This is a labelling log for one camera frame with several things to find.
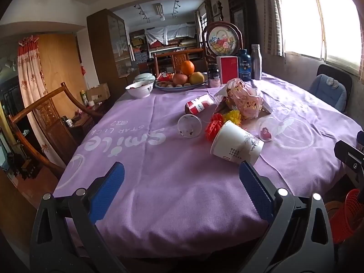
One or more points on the wooden door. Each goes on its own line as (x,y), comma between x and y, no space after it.
(59,62)

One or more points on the crushed red beer can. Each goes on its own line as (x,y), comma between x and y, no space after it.
(199,103)

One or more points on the red foam fruit net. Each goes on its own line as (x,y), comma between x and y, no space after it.
(214,126)

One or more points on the red snack packet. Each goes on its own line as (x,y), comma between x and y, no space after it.
(165,76)

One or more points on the wooden glass door cabinet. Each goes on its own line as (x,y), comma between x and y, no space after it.
(99,48)

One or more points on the yellow foam fruit net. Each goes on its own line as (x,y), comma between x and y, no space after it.
(233,116)

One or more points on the red box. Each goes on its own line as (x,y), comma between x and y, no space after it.
(229,69)

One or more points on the white sheet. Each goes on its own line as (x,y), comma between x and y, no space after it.
(170,32)

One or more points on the orange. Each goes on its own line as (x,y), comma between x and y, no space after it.
(187,67)

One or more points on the printed plastic bag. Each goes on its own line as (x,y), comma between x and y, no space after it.
(246,99)

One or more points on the silver metal bottle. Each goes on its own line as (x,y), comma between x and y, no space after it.
(256,62)

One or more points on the hanging ceiling lamp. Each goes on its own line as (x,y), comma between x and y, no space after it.
(159,10)

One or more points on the red plastic basket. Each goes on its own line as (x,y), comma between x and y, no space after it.
(347,216)

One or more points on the clear plastic cup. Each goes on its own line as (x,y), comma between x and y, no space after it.
(267,132)
(189,126)

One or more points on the dark supplement jar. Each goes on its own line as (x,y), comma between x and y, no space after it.
(213,76)

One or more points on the white paper cup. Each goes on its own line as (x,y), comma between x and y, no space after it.
(236,142)

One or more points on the window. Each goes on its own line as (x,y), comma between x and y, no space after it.
(327,20)

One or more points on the blue oval fruit plate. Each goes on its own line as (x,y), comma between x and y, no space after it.
(199,84)

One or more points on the row of brown kiwis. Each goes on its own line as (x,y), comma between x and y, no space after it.
(169,85)

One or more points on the white patterned bowl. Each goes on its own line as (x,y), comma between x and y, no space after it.
(139,89)

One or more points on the pale green lidded dish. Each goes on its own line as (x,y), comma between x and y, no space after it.
(144,76)

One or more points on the white mug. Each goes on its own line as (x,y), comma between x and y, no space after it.
(69,122)

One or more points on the carved wooden chair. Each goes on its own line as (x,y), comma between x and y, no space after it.
(179,59)

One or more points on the floral curtain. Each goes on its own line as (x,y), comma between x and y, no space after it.
(31,76)

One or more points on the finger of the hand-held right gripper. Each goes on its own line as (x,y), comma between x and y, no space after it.
(345,152)
(361,138)

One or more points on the purple printed tablecloth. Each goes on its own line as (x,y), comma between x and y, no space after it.
(156,176)

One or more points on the cardboard box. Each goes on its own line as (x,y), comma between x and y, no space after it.
(98,92)

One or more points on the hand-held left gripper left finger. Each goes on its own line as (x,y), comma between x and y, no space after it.
(109,187)

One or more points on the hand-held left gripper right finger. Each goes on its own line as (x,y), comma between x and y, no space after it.
(256,190)

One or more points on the silver foil wrapper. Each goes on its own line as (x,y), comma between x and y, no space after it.
(219,101)

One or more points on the red apple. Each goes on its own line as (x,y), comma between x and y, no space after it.
(180,79)

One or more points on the yellow pear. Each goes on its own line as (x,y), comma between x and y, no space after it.
(196,78)

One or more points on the tall dark wooden cabinet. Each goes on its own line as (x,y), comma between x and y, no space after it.
(244,20)

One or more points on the curved wooden armchair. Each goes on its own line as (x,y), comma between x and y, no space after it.
(54,125)

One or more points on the dark low side table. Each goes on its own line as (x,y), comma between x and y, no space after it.
(85,125)

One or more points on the green bottle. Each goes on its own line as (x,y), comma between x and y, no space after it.
(84,99)

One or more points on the dark blue supplement bottle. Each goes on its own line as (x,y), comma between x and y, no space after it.
(245,65)

